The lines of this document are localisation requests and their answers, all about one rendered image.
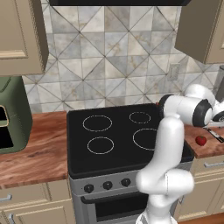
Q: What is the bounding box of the grey countertop appliance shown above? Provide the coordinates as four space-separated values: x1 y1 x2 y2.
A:
213 65 224 103

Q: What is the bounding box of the grey wall outlet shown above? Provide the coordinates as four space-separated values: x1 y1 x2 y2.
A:
167 63 181 82

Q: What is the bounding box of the green toaster oven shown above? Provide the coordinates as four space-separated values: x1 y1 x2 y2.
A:
0 75 33 155

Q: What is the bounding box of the beige wall cabinet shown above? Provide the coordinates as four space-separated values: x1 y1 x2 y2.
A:
0 0 50 77
174 0 224 65

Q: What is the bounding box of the silver drawer handle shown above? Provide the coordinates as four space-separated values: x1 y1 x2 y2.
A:
0 193 13 203
203 161 224 169

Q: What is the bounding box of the black stove with oven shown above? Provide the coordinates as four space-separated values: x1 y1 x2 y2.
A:
66 102 195 224

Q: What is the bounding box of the beige drawer front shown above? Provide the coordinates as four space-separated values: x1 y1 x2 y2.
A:
0 182 51 212
191 155 224 178

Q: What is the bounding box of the black oven door handle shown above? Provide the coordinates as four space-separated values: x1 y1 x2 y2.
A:
80 192 150 205

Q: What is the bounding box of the oven door with window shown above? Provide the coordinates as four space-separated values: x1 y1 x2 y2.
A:
80 191 182 224

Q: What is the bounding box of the black range hood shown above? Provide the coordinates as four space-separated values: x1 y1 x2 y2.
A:
48 0 193 7

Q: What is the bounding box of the red tomato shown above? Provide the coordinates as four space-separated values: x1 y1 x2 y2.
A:
195 135 208 147

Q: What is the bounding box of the beige cabinet door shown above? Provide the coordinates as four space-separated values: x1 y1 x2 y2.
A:
0 205 70 224
177 176 224 221

